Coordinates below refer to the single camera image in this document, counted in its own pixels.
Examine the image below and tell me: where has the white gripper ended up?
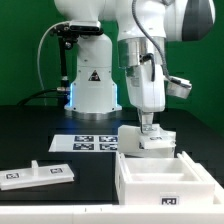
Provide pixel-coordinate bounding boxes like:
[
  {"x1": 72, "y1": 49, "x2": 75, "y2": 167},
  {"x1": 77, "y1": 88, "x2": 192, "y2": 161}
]
[{"x1": 126, "y1": 63, "x2": 165, "y2": 133}]

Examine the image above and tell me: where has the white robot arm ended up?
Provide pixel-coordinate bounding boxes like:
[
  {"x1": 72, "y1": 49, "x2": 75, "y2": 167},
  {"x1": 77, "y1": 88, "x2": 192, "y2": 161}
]
[{"x1": 54, "y1": 0, "x2": 215, "y2": 134}]

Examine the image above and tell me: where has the white cabinet body box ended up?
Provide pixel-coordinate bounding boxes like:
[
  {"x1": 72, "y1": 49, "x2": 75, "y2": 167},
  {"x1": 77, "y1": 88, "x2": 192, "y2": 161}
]
[{"x1": 115, "y1": 152, "x2": 224, "y2": 206}]

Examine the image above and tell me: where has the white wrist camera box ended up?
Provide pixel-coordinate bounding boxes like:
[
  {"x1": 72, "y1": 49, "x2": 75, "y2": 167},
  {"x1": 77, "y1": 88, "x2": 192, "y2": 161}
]
[{"x1": 166, "y1": 76, "x2": 192, "y2": 99}]

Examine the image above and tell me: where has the white marker sheet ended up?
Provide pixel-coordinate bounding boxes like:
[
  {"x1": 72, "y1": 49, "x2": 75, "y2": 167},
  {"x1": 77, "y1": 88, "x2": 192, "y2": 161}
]
[{"x1": 49, "y1": 135, "x2": 118, "y2": 152}]

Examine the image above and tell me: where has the white cabinet door panel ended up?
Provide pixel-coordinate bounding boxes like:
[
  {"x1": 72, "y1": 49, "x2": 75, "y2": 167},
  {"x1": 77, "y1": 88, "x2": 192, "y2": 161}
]
[{"x1": 0, "y1": 160, "x2": 74, "y2": 191}]

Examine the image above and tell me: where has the white cabinet top block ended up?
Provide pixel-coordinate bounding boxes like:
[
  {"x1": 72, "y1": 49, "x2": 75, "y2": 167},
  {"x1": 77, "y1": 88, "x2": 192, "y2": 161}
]
[{"x1": 118, "y1": 125, "x2": 176, "y2": 158}]

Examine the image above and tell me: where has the grey camera cable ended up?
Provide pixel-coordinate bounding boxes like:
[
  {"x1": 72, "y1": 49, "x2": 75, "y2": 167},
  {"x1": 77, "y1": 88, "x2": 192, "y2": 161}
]
[{"x1": 36, "y1": 22, "x2": 69, "y2": 107}]

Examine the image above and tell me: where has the black cable on table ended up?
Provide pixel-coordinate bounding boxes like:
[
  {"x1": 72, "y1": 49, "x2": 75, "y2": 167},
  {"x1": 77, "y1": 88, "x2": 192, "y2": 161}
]
[{"x1": 16, "y1": 89, "x2": 66, "y2": 108}]

